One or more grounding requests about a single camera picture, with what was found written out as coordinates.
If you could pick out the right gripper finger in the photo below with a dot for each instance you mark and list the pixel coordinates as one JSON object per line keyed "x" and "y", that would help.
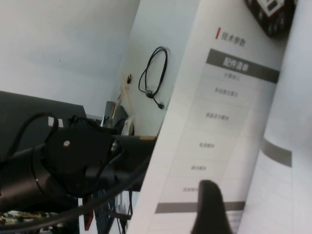
{"x": 210, "y": 209}

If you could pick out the white product catalogue book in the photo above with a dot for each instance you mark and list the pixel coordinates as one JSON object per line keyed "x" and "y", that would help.
{"x": 219, "y": 109}

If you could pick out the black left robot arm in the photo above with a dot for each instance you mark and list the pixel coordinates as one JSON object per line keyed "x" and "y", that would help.
{"x": 73, "y": 158}

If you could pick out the black perforated panel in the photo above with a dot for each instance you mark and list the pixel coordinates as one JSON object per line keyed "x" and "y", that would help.
{"x": 103, "y": 214}

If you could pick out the red narrow object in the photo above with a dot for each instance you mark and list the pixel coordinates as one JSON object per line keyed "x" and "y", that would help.
{"x": 88, "y": 214}

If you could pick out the thin wooden stick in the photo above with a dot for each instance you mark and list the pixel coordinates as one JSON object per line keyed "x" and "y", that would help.
{"x": 125, "y": 83}
{"x": 120, "y": 102}

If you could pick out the green circuit board clutter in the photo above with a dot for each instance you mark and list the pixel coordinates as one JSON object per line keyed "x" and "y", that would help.
{"x": 24, "y": 219}

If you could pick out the dark grey monitor panel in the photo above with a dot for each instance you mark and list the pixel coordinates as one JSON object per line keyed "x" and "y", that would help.
{"x": 24, "y": 107}

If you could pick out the grey metal bracket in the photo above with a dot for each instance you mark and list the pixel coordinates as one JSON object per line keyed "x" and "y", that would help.
{"x": 109, "y": 114}

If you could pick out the small black wall hook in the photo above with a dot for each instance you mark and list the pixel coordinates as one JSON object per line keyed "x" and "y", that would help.
{"x": 129, "y": 78}

